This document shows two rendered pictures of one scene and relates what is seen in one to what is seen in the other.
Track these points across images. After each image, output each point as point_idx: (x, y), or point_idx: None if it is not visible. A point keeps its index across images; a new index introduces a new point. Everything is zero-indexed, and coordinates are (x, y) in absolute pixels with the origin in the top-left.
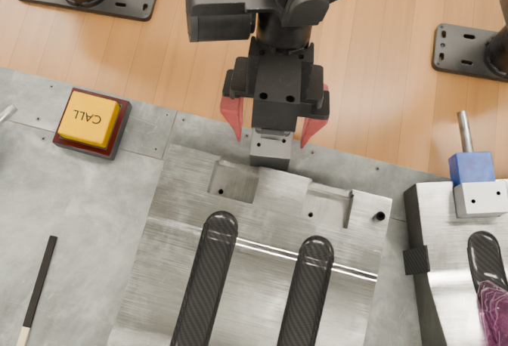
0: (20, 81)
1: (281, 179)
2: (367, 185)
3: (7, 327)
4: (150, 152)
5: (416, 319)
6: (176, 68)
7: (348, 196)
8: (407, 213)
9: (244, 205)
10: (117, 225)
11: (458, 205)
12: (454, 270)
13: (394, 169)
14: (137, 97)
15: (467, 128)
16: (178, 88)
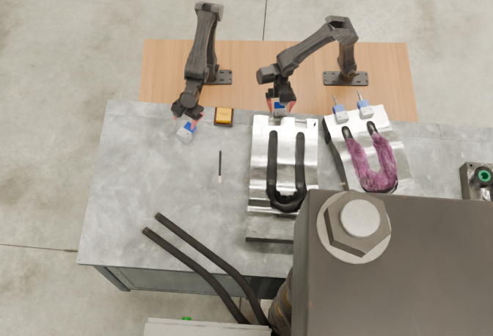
0: None
1: (287, 119)
2: None
3: (213, 177)
4: (243, 122)
5: (331, 155)
6: (244, 97)
7: (305, 121)
8: (323, 127)
9: (278, 127)
10: (238, 144)
11: (336, 119)
12: (338, 136)
13: (318, 116)
14: (234, 107)
15: (335, 99)
16: (246, 103)
